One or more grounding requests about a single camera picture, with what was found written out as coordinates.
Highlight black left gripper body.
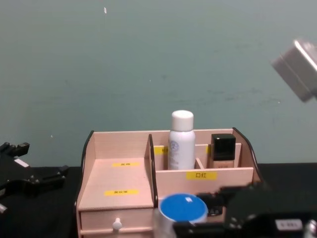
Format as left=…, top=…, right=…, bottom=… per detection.
left=0, top=151, right=33, bottom=198

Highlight black table cloth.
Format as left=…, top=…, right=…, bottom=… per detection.
left=0, top=162, right=317, bottom=238

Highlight pink wooden drawer, white knob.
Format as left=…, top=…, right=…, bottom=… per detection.
left=79, top=208, right=156, bottom=231

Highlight beige foundation bottle, black cap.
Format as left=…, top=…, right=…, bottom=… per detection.
left=207, top=133, right=237, bottom=170

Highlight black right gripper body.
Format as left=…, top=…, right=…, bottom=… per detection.
left=223, top=184, right=317, bottom=238

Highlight white spray bottle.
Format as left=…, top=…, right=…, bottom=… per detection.
left=167, top=110, right=197, bottom=171

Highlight pink wooden desk organizer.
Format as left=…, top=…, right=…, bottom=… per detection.
left=74, top=127, right=264, bottom=238

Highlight silver jar with blue lid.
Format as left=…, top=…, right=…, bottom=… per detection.
left=152, top=193, right=209, bottom=238

